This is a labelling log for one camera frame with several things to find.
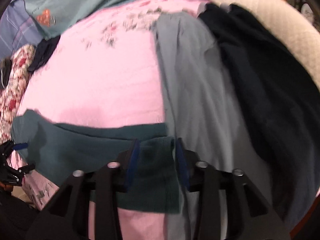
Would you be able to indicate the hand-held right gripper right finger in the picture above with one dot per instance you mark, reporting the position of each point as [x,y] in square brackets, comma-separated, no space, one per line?
[181,165]

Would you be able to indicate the pink floral bed sheet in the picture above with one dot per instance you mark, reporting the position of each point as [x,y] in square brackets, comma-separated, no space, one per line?
[100,80]

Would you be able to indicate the cluttered display shelf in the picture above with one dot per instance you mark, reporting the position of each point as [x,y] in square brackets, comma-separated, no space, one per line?
[307,7]

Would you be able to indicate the red floral quilt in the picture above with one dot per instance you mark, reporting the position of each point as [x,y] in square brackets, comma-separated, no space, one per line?
[22,62]

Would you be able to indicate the blue plaid sheet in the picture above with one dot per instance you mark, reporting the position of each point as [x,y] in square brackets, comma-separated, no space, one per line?
[17,27]

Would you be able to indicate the black pants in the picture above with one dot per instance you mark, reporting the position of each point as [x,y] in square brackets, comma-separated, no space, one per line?
[262,80]

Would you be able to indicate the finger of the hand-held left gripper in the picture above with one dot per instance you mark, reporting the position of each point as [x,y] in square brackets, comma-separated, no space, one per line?
[25,171]
[7,147]

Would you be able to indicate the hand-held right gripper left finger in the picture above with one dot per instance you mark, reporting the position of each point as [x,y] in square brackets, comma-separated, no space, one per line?
[133,160]

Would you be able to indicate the cream quilted pillow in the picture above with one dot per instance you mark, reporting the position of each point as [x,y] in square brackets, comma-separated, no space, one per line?
[287,30]

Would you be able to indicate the folded navy pants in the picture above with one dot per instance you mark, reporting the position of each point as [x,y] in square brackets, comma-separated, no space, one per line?
[42,52]

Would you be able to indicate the dark green pants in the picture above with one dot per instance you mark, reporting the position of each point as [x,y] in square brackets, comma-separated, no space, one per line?
[100,140]

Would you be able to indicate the light grey pants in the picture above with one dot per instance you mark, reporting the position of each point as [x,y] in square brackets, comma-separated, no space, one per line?
[195,92]

